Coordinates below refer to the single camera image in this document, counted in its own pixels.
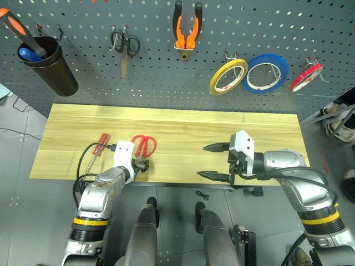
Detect dark bystander shoe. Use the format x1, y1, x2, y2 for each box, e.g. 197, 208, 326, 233
342, 168, 355, 206

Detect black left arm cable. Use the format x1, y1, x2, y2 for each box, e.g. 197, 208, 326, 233
72, 142, 118, 207

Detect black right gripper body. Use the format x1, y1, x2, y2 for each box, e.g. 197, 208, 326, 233
227, 149, 248, 186

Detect black table foot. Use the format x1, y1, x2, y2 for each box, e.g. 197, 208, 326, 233
240, 185, 264, 198

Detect orange black screwdriver handle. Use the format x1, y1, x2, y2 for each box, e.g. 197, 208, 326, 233
0, 7, 48, 59

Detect black handled scissors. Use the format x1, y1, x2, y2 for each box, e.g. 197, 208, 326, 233
110, 29, 141, 84

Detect dark cylindrical tool cup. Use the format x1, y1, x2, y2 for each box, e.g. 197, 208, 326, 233
17, 35, 79, 97

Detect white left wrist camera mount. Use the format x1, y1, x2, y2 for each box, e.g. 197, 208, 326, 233
113, 140, 136, 178

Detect camouflage patterned shoe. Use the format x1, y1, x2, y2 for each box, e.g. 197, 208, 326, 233
288, 246, 309, 266

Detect grey strapped bystander shoe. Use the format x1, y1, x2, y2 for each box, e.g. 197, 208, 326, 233
320, 101, 355, 144

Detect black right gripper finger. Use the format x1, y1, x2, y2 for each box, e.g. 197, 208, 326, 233
196, 170, 231, 184
202, 142, 231, 153

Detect blue marker pen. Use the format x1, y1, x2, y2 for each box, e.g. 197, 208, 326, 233
18, 47, 44, 62

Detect red handled scissors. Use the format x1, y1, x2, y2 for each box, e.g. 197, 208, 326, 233
131, 134, 158, 167

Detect yellow tape roll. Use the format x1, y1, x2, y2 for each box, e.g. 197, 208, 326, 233
209, 58, 249, 97

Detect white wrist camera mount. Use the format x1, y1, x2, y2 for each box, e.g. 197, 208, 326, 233
230, 129, 256, 177
113, 140, 136, 178

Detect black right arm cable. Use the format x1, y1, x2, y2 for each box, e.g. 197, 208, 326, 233
248, 165, 339, 206

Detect grey perforated pegboard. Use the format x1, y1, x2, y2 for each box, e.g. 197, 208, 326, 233
0, 0, 355, 124

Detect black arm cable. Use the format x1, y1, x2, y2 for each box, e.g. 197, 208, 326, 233
72, 142, 118, 207
248, 165, 339, 206

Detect black frame with wheel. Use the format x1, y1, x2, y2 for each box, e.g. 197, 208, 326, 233
232, 224, 257, 266

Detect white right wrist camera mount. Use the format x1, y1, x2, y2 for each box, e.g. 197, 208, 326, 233
230, 129, 256, 177

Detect dark grey rounded leg cover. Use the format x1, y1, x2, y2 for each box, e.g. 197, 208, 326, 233
194, 202, 241, 266
126, 196, 161, 266

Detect blue tape roll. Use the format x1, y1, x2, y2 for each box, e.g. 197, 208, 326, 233
240, 53, 290, 94

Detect red handled screwdriver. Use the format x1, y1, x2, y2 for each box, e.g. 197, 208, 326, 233
83, 132, 111, 175

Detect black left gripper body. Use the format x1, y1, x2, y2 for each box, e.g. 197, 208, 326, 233
134, 156, 152, 175

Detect thin black floor cable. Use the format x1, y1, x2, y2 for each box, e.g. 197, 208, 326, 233
0, 95, 49, 141

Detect orange black handled pliers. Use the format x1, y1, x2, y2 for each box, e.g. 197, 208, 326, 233
172, 0, 203, 62

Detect red tape roll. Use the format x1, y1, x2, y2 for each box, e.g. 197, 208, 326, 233
288, 63, 324, 93

